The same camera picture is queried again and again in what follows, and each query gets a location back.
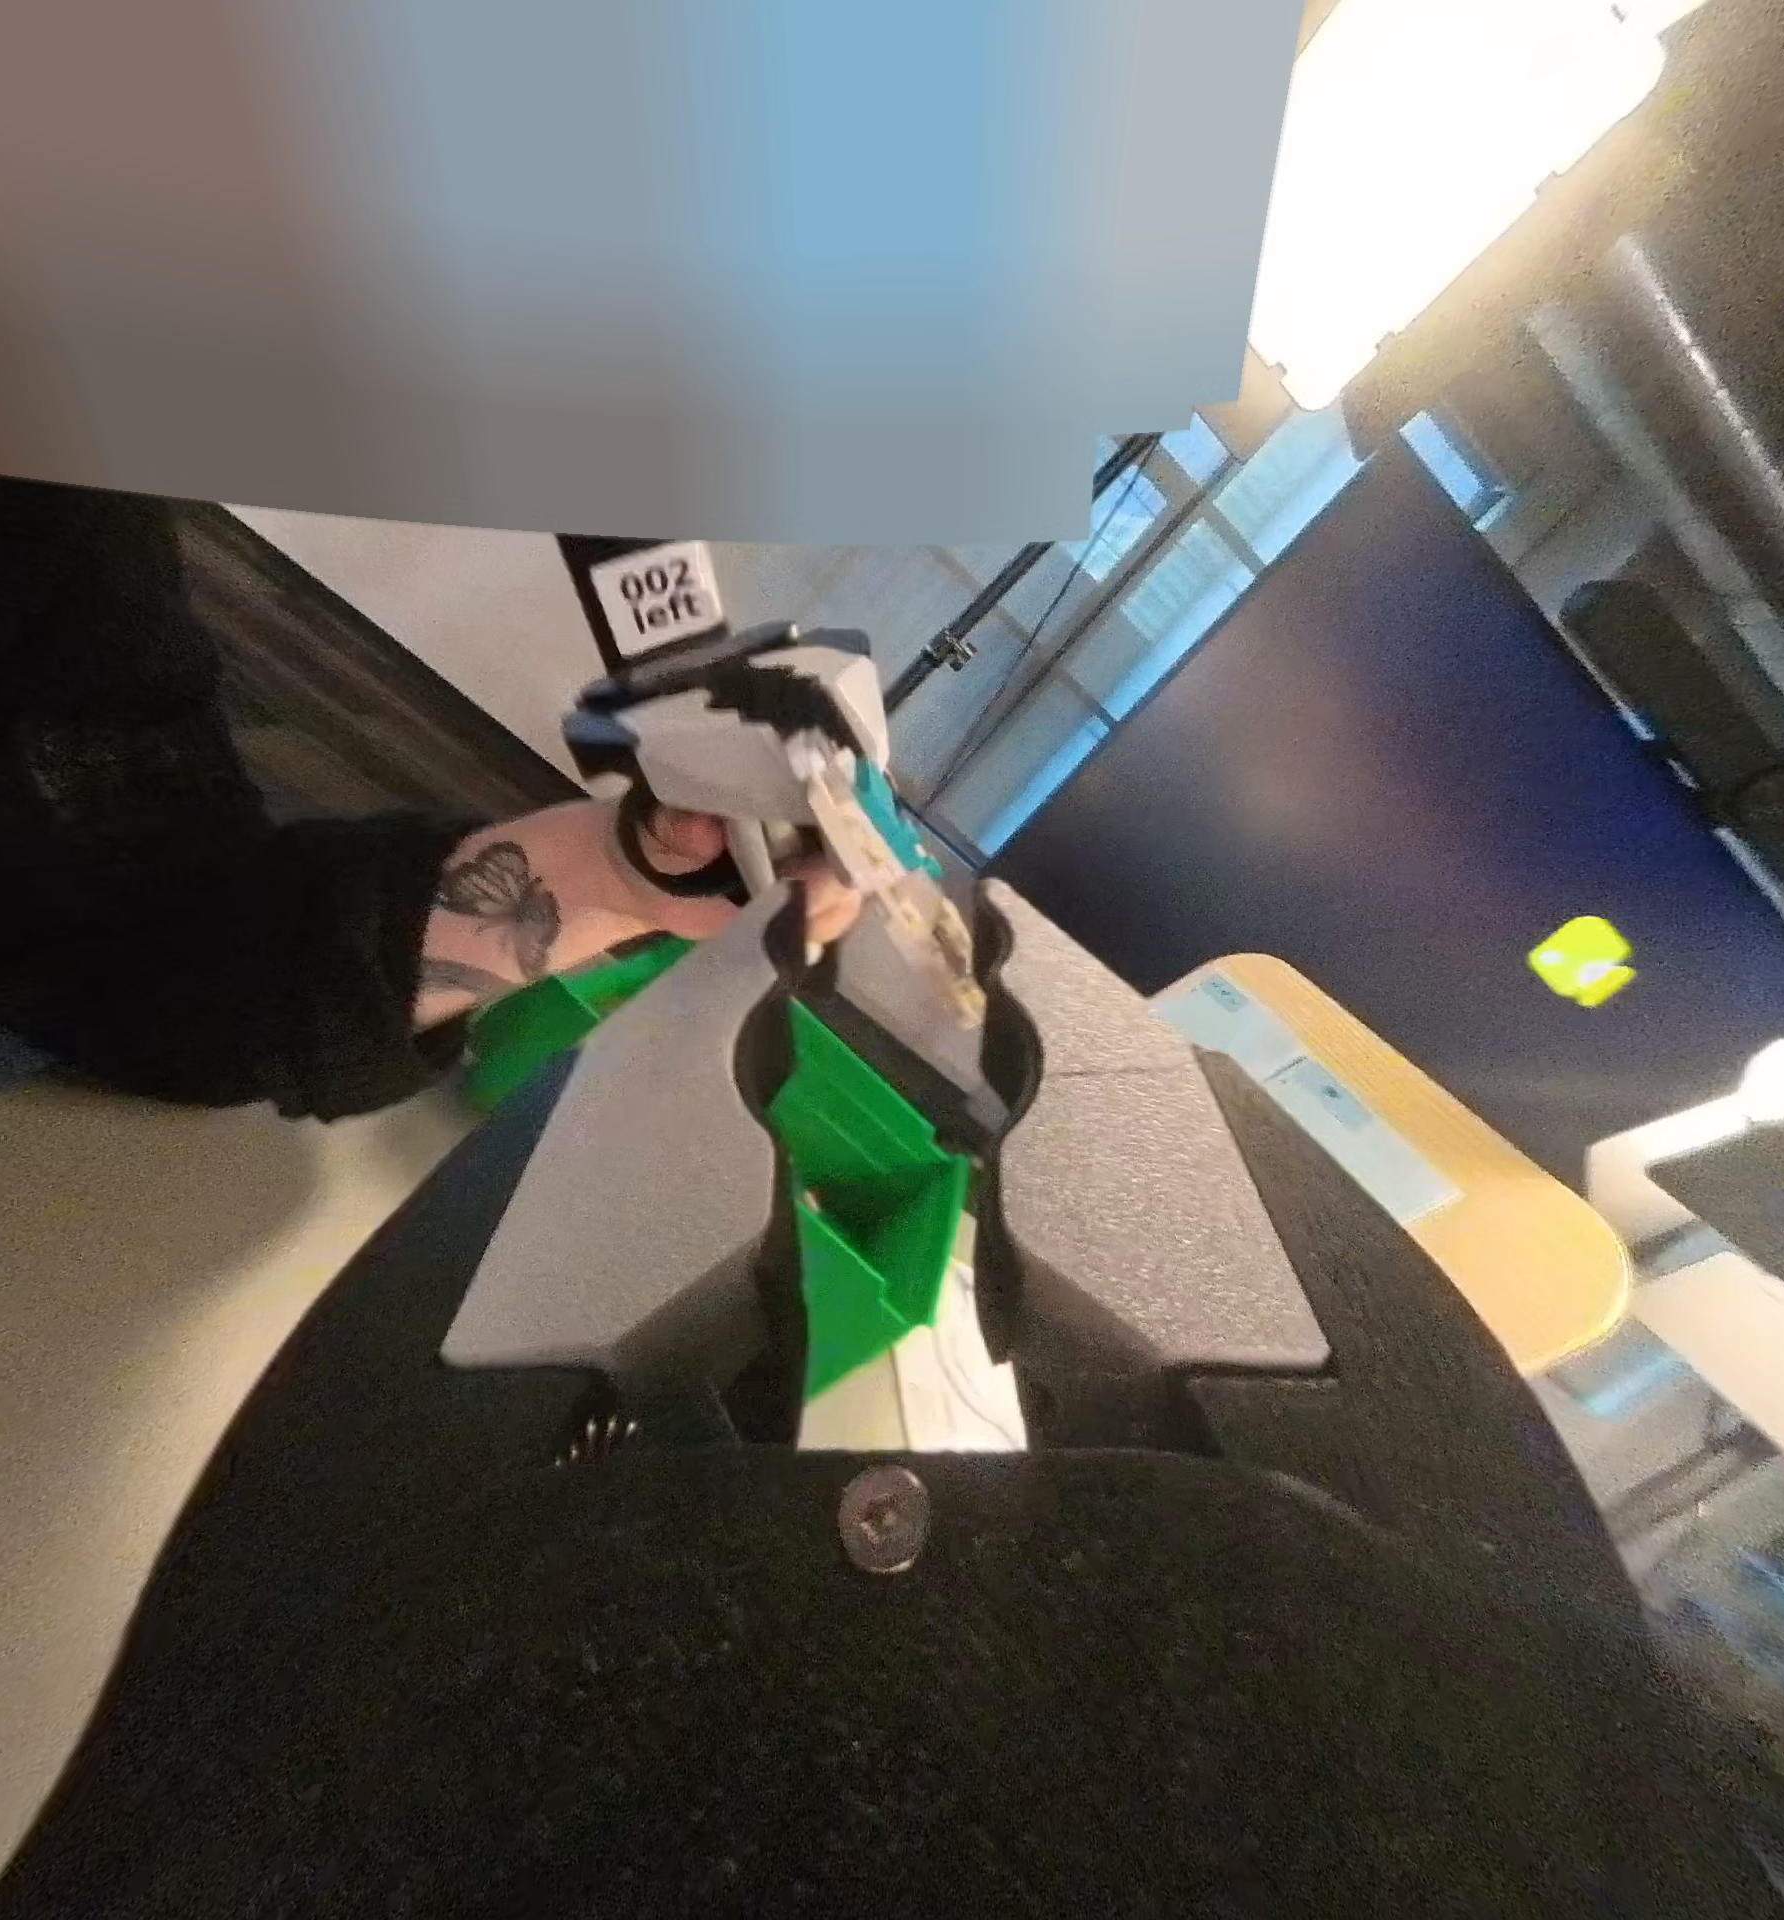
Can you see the light blue instruction booklet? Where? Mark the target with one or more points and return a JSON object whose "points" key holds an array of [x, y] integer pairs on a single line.
{"points": [[1327, 1103]]}

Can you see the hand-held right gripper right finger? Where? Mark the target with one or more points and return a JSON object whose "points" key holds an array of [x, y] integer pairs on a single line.
{"points": [[1161, 1202]]}

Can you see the round white lego plate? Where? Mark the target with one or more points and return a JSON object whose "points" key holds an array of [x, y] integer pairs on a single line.
{"points": [[944, 969]]}

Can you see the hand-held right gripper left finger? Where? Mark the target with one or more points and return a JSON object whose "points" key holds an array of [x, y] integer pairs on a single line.
{"points": [[606, 1202]]}

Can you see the green plastic bin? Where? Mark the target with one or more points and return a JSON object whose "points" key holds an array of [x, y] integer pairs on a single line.
{"points": [[861, 1202]]}

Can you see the person's left hand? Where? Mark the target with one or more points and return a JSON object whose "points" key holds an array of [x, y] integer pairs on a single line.
{"points": [[561, 901]]}

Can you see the glass window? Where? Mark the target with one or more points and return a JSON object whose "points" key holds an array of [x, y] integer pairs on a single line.
{"points": [[1133, 676]]}

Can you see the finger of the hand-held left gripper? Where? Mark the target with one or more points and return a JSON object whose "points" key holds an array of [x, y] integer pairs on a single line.
{"points": [[856, 707], [711, 766]]}

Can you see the black light stand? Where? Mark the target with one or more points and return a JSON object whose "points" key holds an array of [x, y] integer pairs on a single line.
{"points": [[952, 651]]}

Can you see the person's left forearm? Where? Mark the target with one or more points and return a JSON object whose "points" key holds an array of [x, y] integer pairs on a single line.
{"points": [[157, 975]]}

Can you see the small teal lego piece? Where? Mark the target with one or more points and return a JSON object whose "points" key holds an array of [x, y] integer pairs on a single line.
{"points": [[885, 820]]}

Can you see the large black screen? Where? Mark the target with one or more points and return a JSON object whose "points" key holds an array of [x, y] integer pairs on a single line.
{"points": [[1356, 752]]}

